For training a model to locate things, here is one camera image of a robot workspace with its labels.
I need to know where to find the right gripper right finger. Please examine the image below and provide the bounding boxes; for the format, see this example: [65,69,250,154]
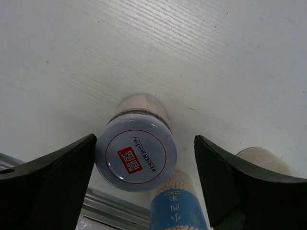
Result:
[194,135,307,230]

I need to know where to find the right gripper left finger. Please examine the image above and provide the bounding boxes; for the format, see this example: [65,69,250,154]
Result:
[0,134,97,230]

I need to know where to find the grey lid spice jar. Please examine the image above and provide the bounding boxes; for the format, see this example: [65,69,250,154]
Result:
[95,94,177,192]

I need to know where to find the steel lid white grain jar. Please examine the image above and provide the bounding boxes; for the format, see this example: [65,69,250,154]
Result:
[237,147,292,176]

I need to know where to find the aluminium table frame rail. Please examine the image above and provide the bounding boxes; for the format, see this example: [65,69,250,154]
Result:
[0,154,149,230]

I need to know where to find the blue label sago jar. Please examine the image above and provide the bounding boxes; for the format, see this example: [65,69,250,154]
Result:
[149,170,207,230]

